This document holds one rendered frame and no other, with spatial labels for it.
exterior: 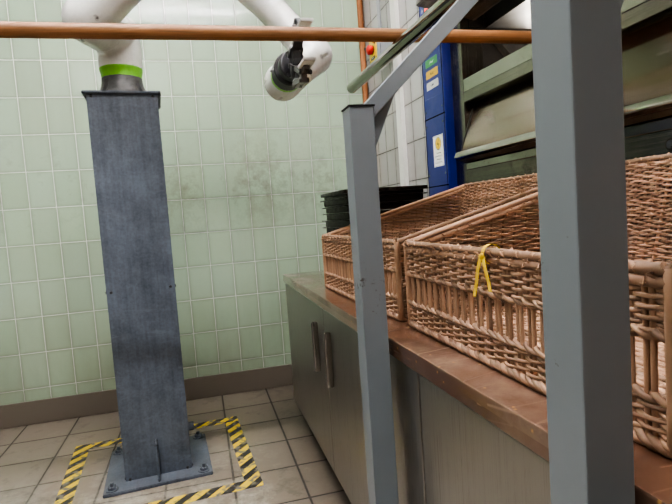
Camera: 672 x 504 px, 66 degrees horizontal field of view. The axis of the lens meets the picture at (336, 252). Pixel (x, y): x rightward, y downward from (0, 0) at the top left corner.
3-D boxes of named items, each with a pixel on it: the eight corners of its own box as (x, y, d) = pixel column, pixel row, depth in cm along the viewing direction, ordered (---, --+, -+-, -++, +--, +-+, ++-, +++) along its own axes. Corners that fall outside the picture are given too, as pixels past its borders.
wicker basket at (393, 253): (471, 271, 162) (466, 183, 160) (613, 295, 108) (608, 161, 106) (321, 287, 149) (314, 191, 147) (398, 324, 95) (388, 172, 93)
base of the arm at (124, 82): (104, 111, 179) (102, 93, 178) (150, 111, 183) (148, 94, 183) (95, 92, 154) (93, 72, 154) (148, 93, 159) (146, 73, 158)
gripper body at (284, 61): (303, 52, 141) (310, 40, 132) (305, 84, 141) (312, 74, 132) (276, 52, 139) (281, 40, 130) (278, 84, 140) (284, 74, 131)
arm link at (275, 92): (278, 112, 160) (254, 83, 157) (308, 87, 162) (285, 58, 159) (285, 101, 146) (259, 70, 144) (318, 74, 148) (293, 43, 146)
